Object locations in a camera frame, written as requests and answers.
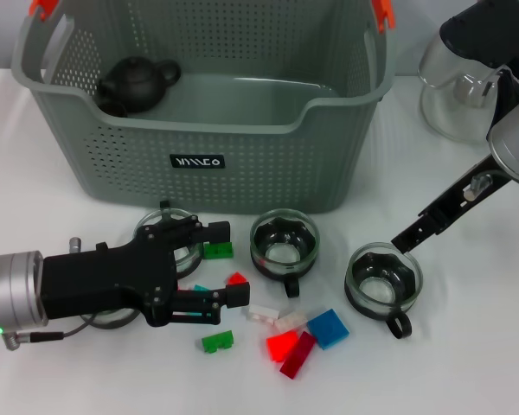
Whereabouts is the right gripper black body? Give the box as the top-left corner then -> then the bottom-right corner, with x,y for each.
418,154 -> 515,238

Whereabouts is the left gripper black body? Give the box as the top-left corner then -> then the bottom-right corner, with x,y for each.
42,223 -> 177,329

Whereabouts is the grey-green perforated storage bin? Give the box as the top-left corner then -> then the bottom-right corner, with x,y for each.
10,0 -> 397,215

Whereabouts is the right gripper silver plug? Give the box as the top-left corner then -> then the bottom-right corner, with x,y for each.
465,172 -> 494,201

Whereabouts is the green toy brick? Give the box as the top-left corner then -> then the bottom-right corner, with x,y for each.
201,329 -> 235,354
202,240 -> 234,260

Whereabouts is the teal square toy plate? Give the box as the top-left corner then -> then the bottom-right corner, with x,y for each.
183,283 -> 211,316

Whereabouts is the bright red toy brick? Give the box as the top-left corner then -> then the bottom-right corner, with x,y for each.
266,329 -> 302,363

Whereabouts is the glass coffee pot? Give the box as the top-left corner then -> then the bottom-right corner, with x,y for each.
419,60 -> 519,146

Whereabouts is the dark red flat brick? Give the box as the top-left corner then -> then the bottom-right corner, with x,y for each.
279,330 -> 317,380

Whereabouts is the blue square toy plate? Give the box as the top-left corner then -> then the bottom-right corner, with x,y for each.
305,307 -> 350,350

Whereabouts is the black clay teapot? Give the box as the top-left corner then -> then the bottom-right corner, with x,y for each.
95,55 -> 183,118

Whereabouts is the orange bin handle clip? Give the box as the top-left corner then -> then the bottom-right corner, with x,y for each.
371,0 -> 394,34
29,0 -> 61,21

